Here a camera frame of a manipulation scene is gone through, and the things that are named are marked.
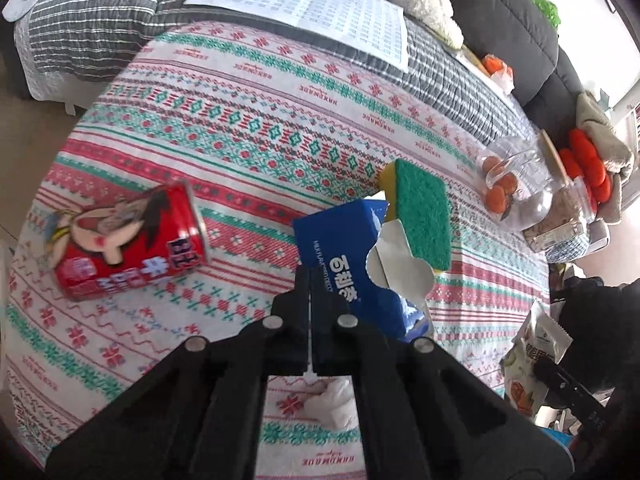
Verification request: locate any clear jar with snacks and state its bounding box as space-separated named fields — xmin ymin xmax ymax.
xmin=525 ymin=177 xmax=597 ymax=254

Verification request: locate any white snack packet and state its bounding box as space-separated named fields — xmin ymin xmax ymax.
xmin=501 ymin=301 xmax=572 ymax=417

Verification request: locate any orange cushion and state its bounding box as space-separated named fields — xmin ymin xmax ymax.
xmin=557 ymin=129 xmax=613 ymax=203

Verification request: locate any red drink can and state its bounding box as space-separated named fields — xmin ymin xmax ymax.
xmin=54 ymin=180 xmax=209 ymax=302

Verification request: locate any grey sofa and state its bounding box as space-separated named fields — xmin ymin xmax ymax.
xmin=15 ymin=0 xmax=531 ymax=146
xmin=325 ymin=0 xmax=591 ymax=131

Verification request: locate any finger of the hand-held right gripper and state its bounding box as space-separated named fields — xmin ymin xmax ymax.
xmin=532 ymin=359 xmax=609 ymax=437

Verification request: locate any blue paper carton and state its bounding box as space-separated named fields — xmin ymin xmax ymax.
xmin=292 ymin=199 xmax=433 ymax=341

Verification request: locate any white plush toy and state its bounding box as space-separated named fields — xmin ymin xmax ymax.
xmin=350 ymin=0 xmax=465 ymax=48

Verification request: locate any green yellow sponge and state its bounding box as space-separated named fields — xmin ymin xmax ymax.
xmin=377 ymin=158 xmax=453 ymax=273

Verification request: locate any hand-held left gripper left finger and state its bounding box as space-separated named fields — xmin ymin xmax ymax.
xmin=45 ymin=265 xmax=311 ymax=480

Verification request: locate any printed white paper sheet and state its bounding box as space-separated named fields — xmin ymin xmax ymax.
xmin=184 ymin=0 xmax=410 ymax=72

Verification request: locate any clear plastic jar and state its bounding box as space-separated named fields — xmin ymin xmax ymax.
xmin=475 ymin=130 xmax=569 ymax=232

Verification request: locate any beige towel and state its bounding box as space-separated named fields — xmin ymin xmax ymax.
xmin=575 ymin=91 xmax=635 ymax=223

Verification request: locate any orange and white toy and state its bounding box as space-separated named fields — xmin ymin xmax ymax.
xmin=482 ymin=55 xmax=516 ymax=93

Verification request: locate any patterned red green tablecloth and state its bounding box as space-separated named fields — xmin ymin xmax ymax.
xmin=5 ymin=22 xmax=556 ymax=480

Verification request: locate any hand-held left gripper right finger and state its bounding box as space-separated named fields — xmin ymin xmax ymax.
xmin=311 ymin=266 xmax=576 ymax=480

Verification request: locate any white crumpled tissue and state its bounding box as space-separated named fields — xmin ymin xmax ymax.
xmin=305 ymin=377 xmax=362 ymax=431

